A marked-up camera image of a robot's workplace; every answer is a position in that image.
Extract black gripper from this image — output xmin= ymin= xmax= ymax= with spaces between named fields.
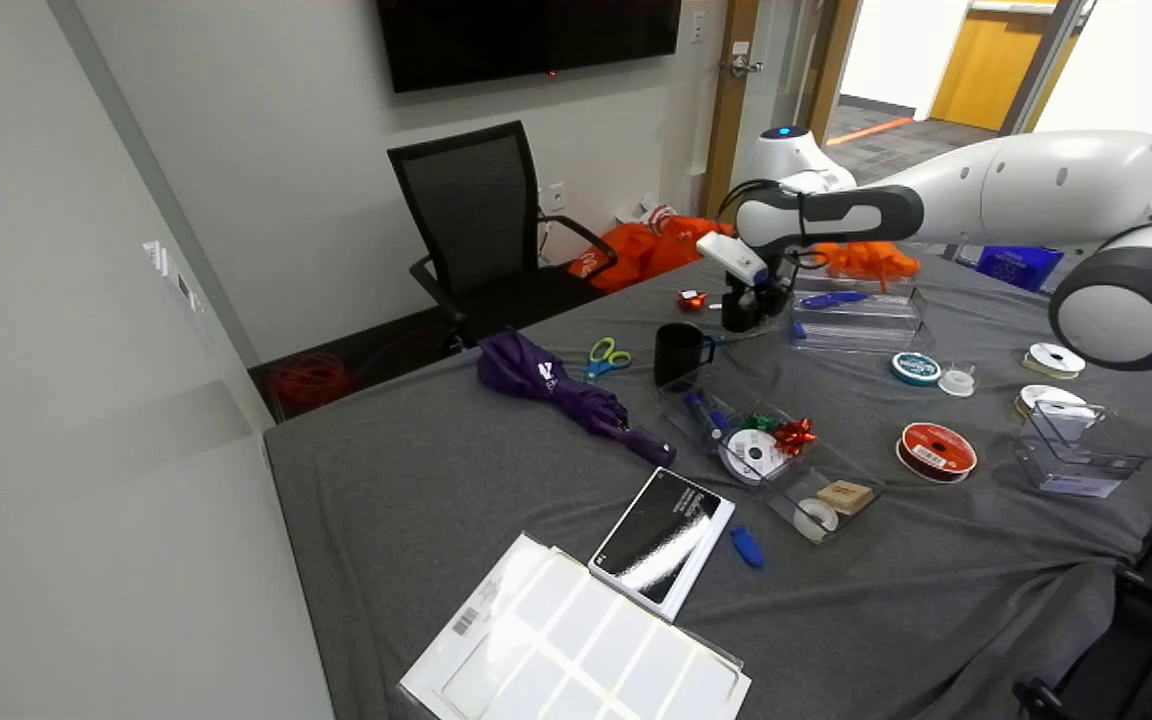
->
xmin=721 ymin=241 xmax=807 ymax=328

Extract blue ribbon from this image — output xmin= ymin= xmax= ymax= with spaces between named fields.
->
xmin=796 ymin=283 xmax=875 ymax=315

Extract black cup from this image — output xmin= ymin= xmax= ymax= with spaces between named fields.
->
xmin=652 ymin=318 xmax=712 ymax=392

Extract orange bag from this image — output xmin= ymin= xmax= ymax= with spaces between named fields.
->
xmin=566 ymin=211 xmax=734 ymax=297

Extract clear acrylic holder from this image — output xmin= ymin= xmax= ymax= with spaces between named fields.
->
xmin=786 ymin=259 xmax=928 ymax=357

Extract blue pen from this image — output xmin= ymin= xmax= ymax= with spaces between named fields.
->
xmin=681 ymin=389 xmax=734 ymax=449

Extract orange cloth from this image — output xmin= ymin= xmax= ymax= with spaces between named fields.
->
xmin=807 ymin=235 xmax=924 ymax=286

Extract red gift bow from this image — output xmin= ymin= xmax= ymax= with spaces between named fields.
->
xmin=772 ymin=410 xmax=821 ymax=458

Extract clear tray with bows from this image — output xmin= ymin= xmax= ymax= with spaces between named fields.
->
xmin=663 ymin=384 xmax=825 ymax=491

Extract white ribbon roll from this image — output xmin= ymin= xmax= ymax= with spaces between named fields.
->
xmin=715 ymin=429 xmax=793 ymax=486

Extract blue green scissors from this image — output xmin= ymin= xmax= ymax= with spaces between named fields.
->
xmin=582 ymin=331 xmax=637 ymax=384

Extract teal ribbon spool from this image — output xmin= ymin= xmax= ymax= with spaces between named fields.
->
xmin=885 ymin=345 xmax=947 ymax=392

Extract wooden glass door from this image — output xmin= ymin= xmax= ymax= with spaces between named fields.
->
xmin=701 ymin=0 xmax=862 ymax=217

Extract small white tape roll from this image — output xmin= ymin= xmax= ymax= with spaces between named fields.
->
xmin=934 ymin=363 xmax=979 ymax=404

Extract small clear box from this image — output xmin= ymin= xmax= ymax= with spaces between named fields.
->
xmin=763 ymin=466 xmax=889 ymax=549

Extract purple folded umbrella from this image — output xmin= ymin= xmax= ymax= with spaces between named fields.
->
xmin=470 ymin=328 xmax=681 ymax=472

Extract orange ribbon spool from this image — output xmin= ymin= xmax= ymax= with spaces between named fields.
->
xmin=890 ymin=416 xmax=983 ymax=486

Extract blue marker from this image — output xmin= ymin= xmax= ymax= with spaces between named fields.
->
xmin=723 ymin=519 xmax=767 ymax=577

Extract black phone box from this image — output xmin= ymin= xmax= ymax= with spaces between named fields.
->
xmin=582 ymin=465 xmax=738 ymax=623

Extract blue recycling bin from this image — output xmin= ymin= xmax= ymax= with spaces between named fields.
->
xmin=947 ymin=241 xmax=1072 ymax=290

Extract black mesh office chair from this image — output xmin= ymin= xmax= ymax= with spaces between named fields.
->
xmin=383 ymin=115 xmax=624 ymax=351

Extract white ribbon spool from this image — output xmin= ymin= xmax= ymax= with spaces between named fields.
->
xmin=1015 ymin=378 xmax=1095 ymax=419
xmin=1019 ymin=335 xmax=1089 ymax=384

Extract yellow wooden door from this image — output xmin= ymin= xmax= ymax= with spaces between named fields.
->
xmin=928 ymin=5 xmax=1065 ymax=136

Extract gray table cloth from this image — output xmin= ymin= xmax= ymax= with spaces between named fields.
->
xmin=258 ymin=211 xmax=1152 ymax=720

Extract clear plastic box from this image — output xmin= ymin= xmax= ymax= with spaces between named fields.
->
xmin=994 ymin=395 xmax=1152 ymax=508

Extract white label sheet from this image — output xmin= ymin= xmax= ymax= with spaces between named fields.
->
xmin=397 ymin=532 xmax=757 ymax=720

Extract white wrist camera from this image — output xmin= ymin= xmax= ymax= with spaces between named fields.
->
xmin=692 ymin=228 xmax=775 ymax=290

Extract black wall television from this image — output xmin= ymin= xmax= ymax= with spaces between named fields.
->
xmin=371 ymin=0 xmax=683 ymax=97

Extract red cable coil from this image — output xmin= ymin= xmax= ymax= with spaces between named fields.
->
xmin=269 ymin=351 xmax=355 ymax=419

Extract white wall switch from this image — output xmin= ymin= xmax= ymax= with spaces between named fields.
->
xmin=140 ymin=235 xmax=205 ymax=311

